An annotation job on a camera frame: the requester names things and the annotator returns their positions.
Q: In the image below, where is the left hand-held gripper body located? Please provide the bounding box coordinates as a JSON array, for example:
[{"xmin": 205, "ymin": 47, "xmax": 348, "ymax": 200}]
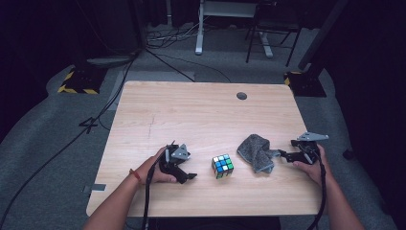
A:
[{"xmin": 158, "ymin": 140, "xmax": 192, "ymax": 180}]

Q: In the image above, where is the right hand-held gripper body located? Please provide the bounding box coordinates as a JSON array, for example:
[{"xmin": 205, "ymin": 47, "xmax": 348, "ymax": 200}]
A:
[{"xmin": 290, "ymin": 131, "xmax": 330, "ymax": 166}]

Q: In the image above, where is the colourful puzzle cube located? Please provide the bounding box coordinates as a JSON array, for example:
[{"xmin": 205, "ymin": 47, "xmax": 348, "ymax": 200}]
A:
[{"xmin": 211, "ymin": 153, "xmax": 235, "ymax": 180}]

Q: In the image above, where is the grey fluffy cloth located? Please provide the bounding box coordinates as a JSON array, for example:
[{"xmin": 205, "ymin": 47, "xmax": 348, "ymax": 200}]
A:
[{"xmin": 236, "ymin": 133, "xmax": 282, "ymax": 174}]

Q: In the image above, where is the person's right hand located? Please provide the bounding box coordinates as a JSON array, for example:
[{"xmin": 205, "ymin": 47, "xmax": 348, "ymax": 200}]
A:
[{"xmin": 292, "ymin": 144, "xmax": 335, "ymax": 187}]

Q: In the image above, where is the person's left hand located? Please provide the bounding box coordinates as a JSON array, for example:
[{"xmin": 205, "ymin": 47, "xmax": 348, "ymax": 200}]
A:
[{"xmin": 135, "ymin": 146, "xmax": 178, "ymax": 186}]

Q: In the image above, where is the red wrist band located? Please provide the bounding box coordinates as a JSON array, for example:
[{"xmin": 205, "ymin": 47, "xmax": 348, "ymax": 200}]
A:
[{"xmin": 128, "ymin": 168, "xmax": 144, "ymax": 185}]

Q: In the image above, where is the person's dark clothing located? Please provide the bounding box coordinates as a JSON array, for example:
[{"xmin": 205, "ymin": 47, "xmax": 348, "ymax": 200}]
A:
[{"xmin": 147, "ymin": 216, "xmax": 282, "ymax": 230}]

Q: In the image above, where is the black yellow striped stand base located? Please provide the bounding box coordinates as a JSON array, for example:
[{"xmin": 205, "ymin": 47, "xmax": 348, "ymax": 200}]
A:
[
  {"xmin": 283, "ymin": 70, "xmax": 328, "ymax": 99},
  {"xmin": 56, "ymin": 65, "xmax": 108, "ymax": 96}
]

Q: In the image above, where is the grey tape strip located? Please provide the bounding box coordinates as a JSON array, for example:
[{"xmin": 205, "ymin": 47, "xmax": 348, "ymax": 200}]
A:
[{"xmin": 82, "ymin": 183, "xmax": 107, "ymax": 195}]

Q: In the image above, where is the black metal chair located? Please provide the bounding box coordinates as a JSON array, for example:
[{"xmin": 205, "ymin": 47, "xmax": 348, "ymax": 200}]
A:
[{"xmin": 244, "ymin": 0, "xmax": 303, "ymax": 68}]

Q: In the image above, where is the right hand-held gripper black cable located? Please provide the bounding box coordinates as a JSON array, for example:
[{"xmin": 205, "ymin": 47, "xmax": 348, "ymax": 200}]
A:
[{"xmin": 305, "ymin": 149, "xmax": 327, "ymax": 230}]

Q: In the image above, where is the hand-held gripper black cable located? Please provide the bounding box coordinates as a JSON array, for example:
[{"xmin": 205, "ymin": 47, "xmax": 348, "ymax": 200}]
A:
[
  {"xmin": 141, "ymin": 149, "xmax": 168, "ymax": 230},
  {"xmin": 305, "ymin": 149, "xmax": 327, "ymax": 230}
]

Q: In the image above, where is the left hand-held gripper black cable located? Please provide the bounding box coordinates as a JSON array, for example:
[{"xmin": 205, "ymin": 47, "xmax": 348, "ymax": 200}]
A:
[{"xmin": 141, "ymin": 149, "xmax": 168, "ymax": 230}]

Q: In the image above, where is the thin black floor cable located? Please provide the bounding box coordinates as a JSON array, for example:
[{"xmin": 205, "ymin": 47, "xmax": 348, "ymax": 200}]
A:
[{"xmin": 145, "ymin": 47, "xmax": 233, "ymax": 84}]

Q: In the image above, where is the long black floor cable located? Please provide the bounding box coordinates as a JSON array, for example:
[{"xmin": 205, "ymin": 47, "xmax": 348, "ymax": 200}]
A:
[{"xmin": 0, "ymin": 52, "xmax": 139, "ymax": 228}]

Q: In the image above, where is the bundle of floor cables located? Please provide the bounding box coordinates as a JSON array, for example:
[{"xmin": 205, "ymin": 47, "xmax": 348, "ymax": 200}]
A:
[{"xmin": 145, "ymin": 17, "xmax": 207, "ymax": 51}]

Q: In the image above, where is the white desk frame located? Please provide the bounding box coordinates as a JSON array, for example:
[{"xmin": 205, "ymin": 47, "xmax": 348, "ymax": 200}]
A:
[{"xmin": 194, "ymin": 0, "xmax": 276, "ymax": 59}]

